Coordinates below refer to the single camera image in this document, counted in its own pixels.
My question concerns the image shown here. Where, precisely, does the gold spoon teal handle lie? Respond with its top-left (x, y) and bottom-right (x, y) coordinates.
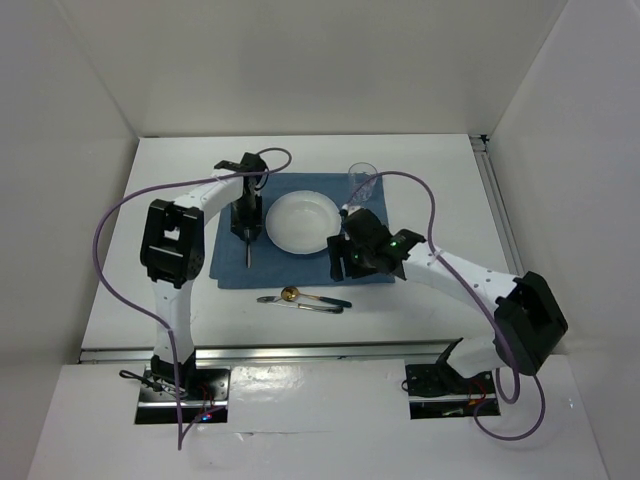
top-left (280, 286), bottom-right (352, 308)

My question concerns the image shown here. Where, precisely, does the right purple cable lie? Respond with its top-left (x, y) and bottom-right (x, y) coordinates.
top-left (344, 171), bottom-right (547, 441)

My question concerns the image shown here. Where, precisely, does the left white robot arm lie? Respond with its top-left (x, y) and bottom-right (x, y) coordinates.
top-left (140, 152), bottom-right (267, 399)

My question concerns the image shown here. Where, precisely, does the clear plastic cup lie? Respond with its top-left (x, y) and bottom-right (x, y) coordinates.
top-left (348, 162), bottom-right (378, 206)

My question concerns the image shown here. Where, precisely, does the silver table knife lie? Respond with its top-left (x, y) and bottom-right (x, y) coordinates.
top-left (256, 296), bottom-right (344, 314)

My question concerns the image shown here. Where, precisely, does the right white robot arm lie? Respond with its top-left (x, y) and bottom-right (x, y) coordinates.
top-left (327, 208), bottom-right (568, 392)

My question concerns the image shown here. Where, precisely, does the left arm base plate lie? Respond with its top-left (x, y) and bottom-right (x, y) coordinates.
top-left (119, 368), bottom-right (231, 425)

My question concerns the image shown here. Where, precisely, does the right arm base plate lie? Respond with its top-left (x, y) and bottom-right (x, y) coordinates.
top-left (401, 364), bottom-right (501, 420)

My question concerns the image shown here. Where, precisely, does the clear glass bowl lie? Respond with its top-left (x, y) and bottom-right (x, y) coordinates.
top-left (265, 190), bottom-right (341, 255)

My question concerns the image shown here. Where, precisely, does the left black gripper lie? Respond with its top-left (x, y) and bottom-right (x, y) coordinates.
top-left (229, 193), bottom-right (262, 239)

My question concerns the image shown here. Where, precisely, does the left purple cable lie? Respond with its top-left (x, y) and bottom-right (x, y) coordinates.
top-left (93, 147), bottom-right (293, 451)

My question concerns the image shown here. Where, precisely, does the aluminium front rail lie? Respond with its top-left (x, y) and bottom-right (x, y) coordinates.
top-left (79, 339), bottom-right (446, 365)

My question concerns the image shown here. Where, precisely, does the purple cable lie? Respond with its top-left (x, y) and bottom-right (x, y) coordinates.
top-left (93, 147), bottom-right (293, 451)
top-left (344, 171), bottom-right (547, 441)

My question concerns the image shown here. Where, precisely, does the silver fork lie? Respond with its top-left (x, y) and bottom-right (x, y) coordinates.
top-left (245, 238), bottom-right (252, 268)

